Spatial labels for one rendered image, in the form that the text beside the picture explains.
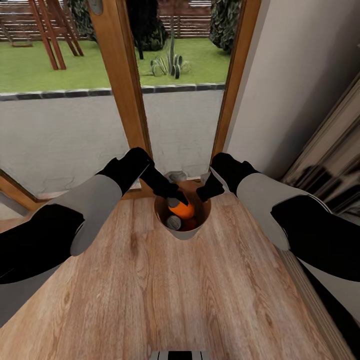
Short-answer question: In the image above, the trash can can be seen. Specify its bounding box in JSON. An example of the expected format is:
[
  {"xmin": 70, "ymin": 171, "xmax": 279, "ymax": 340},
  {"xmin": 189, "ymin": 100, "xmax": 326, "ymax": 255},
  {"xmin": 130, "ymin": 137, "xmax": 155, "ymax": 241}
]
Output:
[{"xmin": 153, "ymin": 180, "xmax": 212, "ymax": 241}]

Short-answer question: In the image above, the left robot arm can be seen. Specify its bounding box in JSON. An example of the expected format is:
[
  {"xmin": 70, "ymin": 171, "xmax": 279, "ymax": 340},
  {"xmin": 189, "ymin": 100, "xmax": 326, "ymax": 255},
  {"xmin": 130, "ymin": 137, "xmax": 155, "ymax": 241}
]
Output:
[{"xmin": 0, "ymin": 147, "xmax": 189, "ymax": 329}]

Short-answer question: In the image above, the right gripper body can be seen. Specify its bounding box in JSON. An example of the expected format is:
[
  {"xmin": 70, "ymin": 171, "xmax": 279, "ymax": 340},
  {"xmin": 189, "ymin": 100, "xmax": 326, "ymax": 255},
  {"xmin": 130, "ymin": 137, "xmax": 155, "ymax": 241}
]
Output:
[{"xmin": 196, "ymin": 180, "xmax": 225, "ymax": 202}]

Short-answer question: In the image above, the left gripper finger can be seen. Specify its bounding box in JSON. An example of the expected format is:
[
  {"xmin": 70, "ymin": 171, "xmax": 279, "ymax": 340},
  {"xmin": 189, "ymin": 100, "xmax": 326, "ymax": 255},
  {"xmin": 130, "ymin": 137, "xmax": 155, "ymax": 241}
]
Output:
[{"xmin": 172, "ymin": 191, "xmax": 189, "ymax": 206}]

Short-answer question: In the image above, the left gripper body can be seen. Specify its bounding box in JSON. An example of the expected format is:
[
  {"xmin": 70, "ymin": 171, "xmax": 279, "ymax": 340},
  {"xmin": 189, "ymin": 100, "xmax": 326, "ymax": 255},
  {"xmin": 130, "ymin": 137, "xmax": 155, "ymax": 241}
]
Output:
[{"xmin": 149, "ymin": 173, "xmax": 179, "ymax": 198}]

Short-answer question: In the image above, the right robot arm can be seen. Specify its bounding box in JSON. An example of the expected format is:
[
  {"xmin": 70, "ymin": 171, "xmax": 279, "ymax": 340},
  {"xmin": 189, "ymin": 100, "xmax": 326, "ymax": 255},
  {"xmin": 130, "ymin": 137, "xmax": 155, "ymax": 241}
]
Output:
[{"xmin": 196, "ymin": 152, "xmax": 360, "ymax": 323}]

